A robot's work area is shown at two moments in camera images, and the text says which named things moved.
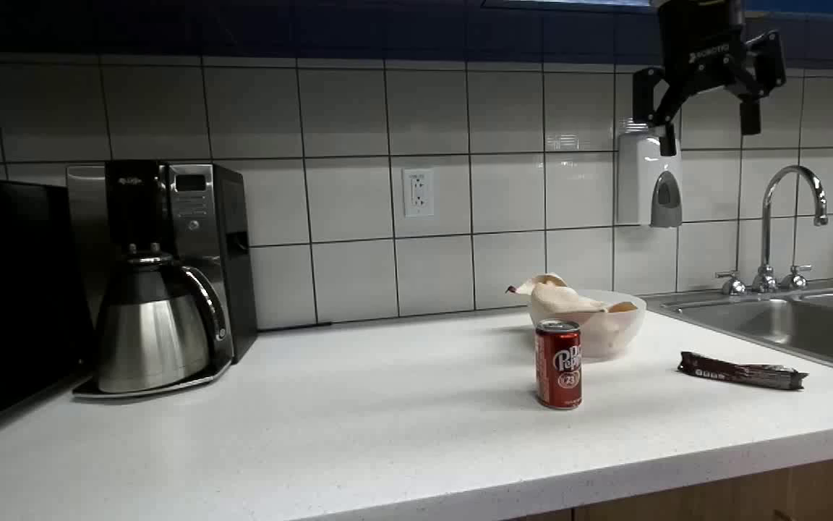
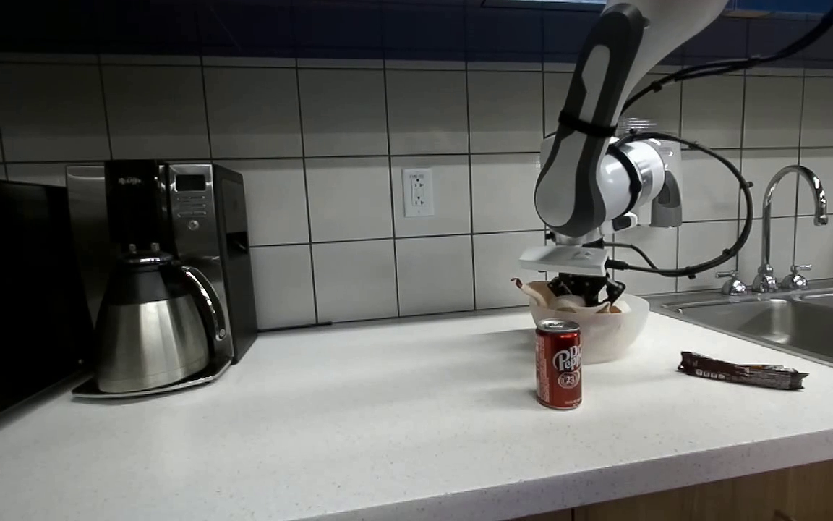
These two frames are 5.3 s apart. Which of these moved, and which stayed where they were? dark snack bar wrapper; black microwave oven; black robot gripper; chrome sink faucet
Moved: black robot gripper
Stayed: chrome sink faucet; black microwave oven; dark snack bar wrapper
